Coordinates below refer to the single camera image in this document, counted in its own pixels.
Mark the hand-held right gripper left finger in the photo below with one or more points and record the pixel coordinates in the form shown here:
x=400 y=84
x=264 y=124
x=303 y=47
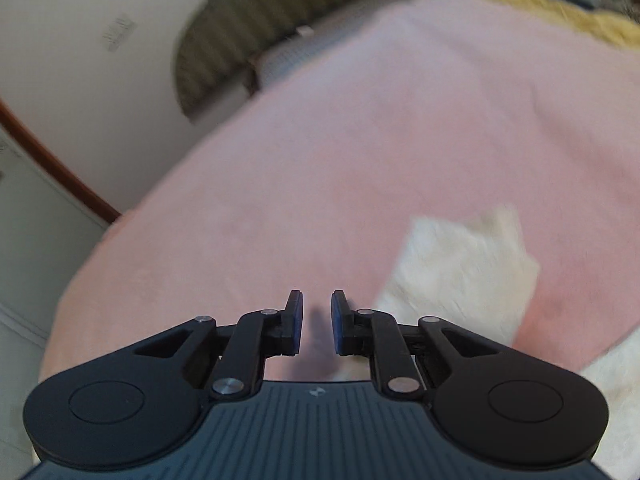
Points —
x=297 y=324

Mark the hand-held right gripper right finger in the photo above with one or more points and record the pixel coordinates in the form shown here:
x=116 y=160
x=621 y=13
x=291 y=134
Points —
x=338 y=324

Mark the cream pants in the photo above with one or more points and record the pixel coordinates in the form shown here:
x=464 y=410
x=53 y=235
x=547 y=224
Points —
x=460 y=270

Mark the pink floral blanket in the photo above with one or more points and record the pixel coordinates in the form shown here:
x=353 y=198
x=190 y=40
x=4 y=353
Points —
x=350 y=135

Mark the white wardrobe door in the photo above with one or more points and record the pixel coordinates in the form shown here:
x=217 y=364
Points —
x=35 y=240

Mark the olive padded headboard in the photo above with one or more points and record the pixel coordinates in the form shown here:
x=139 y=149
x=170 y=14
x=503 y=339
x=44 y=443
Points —
x=280 y=5

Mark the yellow blanket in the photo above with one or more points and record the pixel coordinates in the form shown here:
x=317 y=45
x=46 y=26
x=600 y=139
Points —
x=575 y=15

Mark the brown wooden frame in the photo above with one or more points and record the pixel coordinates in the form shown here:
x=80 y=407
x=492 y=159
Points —
x=55 y=170

